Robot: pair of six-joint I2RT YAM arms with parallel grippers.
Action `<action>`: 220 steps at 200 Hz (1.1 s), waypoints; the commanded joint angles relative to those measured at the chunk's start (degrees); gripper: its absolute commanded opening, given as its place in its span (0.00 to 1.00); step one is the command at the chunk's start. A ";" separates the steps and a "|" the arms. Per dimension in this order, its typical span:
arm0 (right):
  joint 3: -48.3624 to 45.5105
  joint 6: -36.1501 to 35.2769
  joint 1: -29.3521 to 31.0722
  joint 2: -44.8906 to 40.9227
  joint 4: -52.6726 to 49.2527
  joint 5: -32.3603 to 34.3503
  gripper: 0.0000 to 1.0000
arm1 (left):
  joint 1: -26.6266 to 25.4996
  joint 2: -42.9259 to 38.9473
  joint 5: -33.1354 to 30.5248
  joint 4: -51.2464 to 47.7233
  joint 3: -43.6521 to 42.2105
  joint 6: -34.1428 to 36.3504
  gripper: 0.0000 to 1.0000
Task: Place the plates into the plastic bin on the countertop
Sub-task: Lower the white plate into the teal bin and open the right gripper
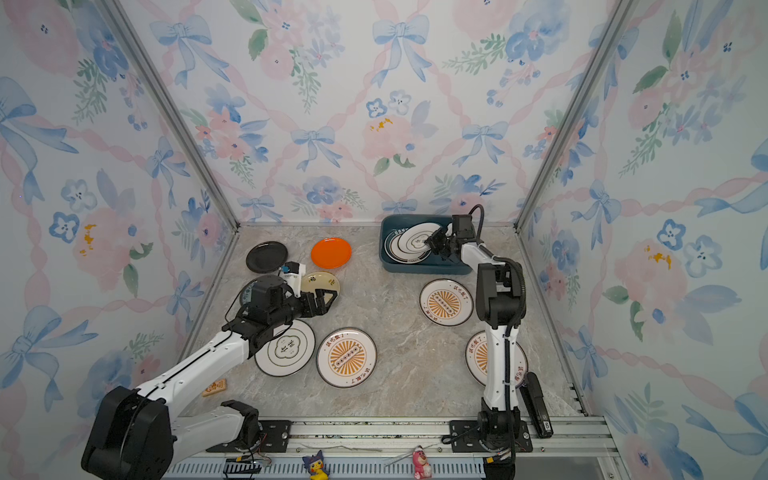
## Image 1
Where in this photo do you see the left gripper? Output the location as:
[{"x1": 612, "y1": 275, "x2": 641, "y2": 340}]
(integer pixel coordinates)
[{"x1": 270, "y1": 288, "x2": 337, "y2": 331}]

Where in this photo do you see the cream yellow small plate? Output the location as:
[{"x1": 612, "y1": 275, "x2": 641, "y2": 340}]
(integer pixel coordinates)
[{"x1": 301, "y1": 271, "x2": 341, "y2": 294}]

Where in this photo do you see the white plate clover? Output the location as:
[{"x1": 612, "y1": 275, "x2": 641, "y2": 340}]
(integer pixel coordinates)
[
  {"x1": 255, "y1": 320, "x2": 316, "y2": 378},
  {"x1": 391, "y1": 222, "x2": 452, "y2": 260}
]

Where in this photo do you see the orange round plate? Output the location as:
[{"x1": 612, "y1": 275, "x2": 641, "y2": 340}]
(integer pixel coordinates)
[{"x1": 310, "y1": 237, "x2": 352, "y2": 270}]

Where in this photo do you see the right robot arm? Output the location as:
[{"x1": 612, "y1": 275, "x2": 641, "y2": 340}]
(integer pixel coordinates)
[{"x1": 426, "y1": 228, "x2": 527, "y2": 437}]

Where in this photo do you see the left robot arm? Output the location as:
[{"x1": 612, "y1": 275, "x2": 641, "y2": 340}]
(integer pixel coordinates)
[{"x1": 81, "y1": 275, "x2": 338, "y2": 479}]

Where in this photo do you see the teal plastic bin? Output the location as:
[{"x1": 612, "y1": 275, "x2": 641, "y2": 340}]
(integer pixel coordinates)
[{"x1": 379, "y1": 214, "x2": 472, "y2": 275}]

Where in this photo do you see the orange sunburst plate back right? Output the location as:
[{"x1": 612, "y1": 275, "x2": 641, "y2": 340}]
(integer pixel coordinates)
[{"x1": 419, "y1": 279, "x2": 474, "y2": 327}]

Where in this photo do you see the orange sunburst plate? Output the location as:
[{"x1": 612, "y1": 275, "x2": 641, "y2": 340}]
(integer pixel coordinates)
[
  {"x1": 316, "y1": 328, "x2": 378, "y2": 389},
  {"x1": 419, "y1": 279, "x2": 474, "y2": 327},
  {"x1": 465, "y1": 331, "x2": 529, "y2": 388}
]

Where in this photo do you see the black round plate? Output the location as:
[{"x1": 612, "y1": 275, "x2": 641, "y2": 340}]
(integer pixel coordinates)
[{"x1": 245, "y1": 241, "x2": 288, "y2": 274}]

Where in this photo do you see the orange sunburst plate centre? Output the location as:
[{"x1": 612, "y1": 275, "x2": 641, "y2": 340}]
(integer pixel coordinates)
[{"x1": 316, "y1": 328, "x2": 378, "y2": 389}]

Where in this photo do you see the teal patterned small plate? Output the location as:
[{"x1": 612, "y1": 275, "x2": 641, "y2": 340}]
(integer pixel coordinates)
[{"x1": 239, "y1": 281, "x2": 254, "y2": 306}]

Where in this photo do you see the orange sunburst plate front right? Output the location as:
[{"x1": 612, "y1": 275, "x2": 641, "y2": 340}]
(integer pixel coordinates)
[{"x1": 465, "y1": 331, "x2": 529, "y2": 388}]

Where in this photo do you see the small wooden block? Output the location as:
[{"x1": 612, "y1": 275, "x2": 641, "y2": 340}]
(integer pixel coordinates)
[{"x1": 201, "y1": 379, "x2": 227, "y2": 397}]

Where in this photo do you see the purple yellow toy figure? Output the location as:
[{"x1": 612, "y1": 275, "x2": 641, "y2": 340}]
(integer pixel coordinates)
[{"x1": 302, "y1": 450, "x2": 329, "y2": 480}]

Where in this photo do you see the pink toy figure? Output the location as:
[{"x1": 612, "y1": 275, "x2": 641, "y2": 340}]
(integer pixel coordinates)
[{"x1": 412, "y1": 446, "x2": 433, "y2": 480}]

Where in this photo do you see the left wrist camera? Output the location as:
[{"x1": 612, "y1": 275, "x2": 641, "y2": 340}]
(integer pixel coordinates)
[{"x1": 278, "y1": 261, "x2": 306, "y2": 297}]

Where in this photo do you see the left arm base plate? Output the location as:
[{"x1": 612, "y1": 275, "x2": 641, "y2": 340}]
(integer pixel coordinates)
[{"x1": 206, "y1": 420, "x2": 293, "y2": 454}]

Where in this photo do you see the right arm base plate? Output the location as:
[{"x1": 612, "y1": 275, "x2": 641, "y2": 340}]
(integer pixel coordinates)
[{"x1": 442, "y1": 420, "x2": 533, "y2": 455}]

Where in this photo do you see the aluminium front rail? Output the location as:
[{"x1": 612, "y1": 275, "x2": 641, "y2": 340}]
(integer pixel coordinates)
[{"x1": 160, "y1": 417, "x2": 629, "y2": 479}]

